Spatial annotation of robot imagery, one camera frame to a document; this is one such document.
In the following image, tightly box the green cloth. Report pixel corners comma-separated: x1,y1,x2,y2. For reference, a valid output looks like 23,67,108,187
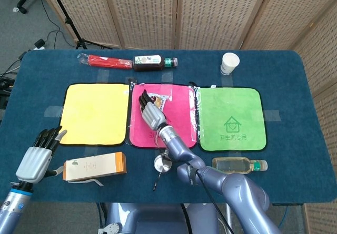
196,86,268,152

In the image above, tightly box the robot torso base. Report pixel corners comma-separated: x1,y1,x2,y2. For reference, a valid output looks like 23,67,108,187
97,202,221,234

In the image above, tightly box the small metal measuring cup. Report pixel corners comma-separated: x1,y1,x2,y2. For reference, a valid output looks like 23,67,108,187
152,148,173,192

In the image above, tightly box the white paper cup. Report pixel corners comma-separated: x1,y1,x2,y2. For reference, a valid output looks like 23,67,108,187
220,52,241,76

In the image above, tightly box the black floor cable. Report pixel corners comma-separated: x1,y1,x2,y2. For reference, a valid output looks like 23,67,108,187
39,0,77,48

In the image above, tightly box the blue table mat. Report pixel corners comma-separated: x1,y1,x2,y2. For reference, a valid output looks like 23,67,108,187
0,49,337,206

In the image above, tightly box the orange white carton box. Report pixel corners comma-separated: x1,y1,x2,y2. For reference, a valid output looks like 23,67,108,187
62,151,127,186

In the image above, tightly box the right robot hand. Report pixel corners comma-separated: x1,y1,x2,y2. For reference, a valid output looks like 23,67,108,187
138,89,169,131

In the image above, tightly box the pink cloth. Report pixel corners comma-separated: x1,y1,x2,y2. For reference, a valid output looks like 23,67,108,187
128,82,199,150

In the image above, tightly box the black power adapter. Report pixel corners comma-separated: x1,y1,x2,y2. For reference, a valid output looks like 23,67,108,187
33,38,47,51

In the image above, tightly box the snack packet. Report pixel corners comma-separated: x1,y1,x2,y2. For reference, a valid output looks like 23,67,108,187
147,93,172,111

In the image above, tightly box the yellow cloth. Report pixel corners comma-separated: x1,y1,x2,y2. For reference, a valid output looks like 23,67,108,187
57,83,131,147

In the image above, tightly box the red chopsticks pack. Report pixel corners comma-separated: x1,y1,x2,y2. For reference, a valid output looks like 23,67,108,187
76,53,134,70

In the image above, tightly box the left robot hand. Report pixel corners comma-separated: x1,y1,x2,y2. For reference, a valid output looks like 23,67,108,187
15,125,68,184

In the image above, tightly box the black tripod stand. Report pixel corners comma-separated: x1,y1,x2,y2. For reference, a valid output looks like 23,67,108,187
46,0,114,50

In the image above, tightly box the clear yellow liquid bottle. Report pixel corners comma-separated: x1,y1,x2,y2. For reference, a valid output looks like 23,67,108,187
212,157,269,176

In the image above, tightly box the dark drink bottle green cap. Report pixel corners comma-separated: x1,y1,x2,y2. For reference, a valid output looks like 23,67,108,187
132,54,179,72

